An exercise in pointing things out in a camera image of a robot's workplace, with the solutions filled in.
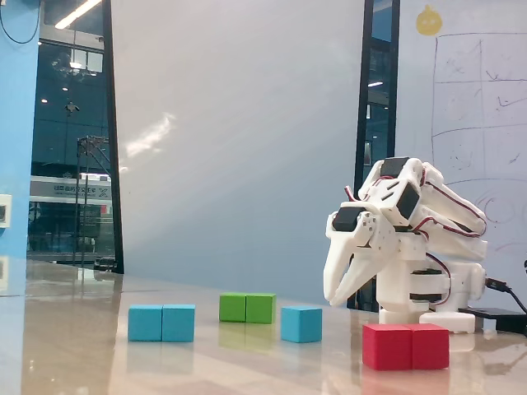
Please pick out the small blue cube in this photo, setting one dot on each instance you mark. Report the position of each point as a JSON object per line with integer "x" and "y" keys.
{"x": 301, "y": 324}

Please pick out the white wall switch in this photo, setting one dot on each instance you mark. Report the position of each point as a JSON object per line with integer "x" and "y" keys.
{"x": 5, "y": 210}

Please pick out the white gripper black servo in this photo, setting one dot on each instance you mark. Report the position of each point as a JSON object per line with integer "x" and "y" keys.
{"x": 357, "y": 239}

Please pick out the whiteboard with drawn grid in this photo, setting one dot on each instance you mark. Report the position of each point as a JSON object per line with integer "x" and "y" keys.
{"x": 473, "y": 103}

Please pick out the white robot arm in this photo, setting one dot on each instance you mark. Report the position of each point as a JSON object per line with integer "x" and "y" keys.
{"x": 391, "y": 284}

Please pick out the yellow round sticker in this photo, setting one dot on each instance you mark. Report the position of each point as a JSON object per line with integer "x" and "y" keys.
{"x": 429, "y": 21}

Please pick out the flat black box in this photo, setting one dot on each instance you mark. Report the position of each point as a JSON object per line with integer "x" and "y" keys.
{"x": 498, "y": 316}

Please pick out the long blue block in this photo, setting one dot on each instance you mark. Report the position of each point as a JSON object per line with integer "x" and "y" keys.
{"x": 161, "y": 323}

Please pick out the black window frame post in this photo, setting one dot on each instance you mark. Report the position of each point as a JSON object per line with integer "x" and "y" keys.
{"x": 112, "y": 144}
{"x": 370, "y": 103}

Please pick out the long red block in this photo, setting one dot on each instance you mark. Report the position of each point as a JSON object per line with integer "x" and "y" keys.
{"x": 405, "y": 347}

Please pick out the dark metal scaffold frame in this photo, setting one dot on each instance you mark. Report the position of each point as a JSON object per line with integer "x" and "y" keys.
{"x": 78, "y": 197}

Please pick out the long green block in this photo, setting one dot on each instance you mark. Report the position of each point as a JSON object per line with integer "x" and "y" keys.
{"x": 247, "y": 308}

